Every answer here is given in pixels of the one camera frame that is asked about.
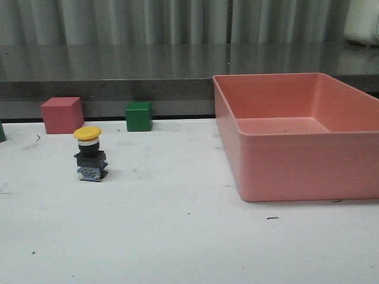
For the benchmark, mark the green cube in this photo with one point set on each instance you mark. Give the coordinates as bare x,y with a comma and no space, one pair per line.
2,133
139,116

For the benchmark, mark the grey stone counter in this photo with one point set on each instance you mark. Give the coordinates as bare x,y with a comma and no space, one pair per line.
177,79

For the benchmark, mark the green cube left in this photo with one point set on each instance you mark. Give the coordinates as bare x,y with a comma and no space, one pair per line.
2,133

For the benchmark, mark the green cube right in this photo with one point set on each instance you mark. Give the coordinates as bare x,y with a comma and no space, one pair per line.
139,116

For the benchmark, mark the white appliance on counter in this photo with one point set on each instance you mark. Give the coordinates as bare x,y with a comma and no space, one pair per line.
361,25

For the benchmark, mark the grey pleated curtain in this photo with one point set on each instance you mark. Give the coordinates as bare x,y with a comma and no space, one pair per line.
170,22

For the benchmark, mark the pink cube rear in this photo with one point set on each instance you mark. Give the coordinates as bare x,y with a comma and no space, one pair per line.
62,115

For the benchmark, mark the yellow mushroom push button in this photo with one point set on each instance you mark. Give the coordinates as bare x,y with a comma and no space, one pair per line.
90,160

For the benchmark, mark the pink plastic bin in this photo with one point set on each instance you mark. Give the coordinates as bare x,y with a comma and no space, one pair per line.
298,136

